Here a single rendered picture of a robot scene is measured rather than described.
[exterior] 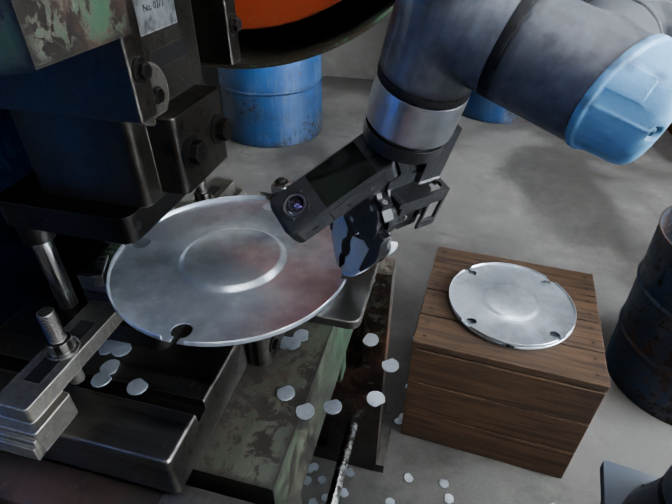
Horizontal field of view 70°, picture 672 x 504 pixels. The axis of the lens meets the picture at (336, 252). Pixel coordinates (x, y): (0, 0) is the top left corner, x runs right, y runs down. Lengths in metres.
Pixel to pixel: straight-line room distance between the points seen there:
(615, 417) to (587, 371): 0.44
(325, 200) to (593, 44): 0.22
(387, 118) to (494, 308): 0.86
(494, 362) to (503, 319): 0.12
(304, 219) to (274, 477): 0.28
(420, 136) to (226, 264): 0.30
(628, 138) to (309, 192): 0.24
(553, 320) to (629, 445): 0.45
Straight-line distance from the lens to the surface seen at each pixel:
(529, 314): 1.20
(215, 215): 0.70
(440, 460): 1.35
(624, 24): 0.35
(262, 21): 0.84
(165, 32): 0.53
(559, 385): 1.14
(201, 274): 0.58
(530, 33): 0.33
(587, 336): 1.23
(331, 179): 0.43
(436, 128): 0.39
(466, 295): 1.22
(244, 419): 0.61
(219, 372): 0.58
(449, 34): 0.34
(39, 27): 0.35
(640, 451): 1.54
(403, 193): 0.46
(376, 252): 0.47
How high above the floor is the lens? 1.14
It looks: 36 degrees down
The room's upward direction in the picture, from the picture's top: straight up
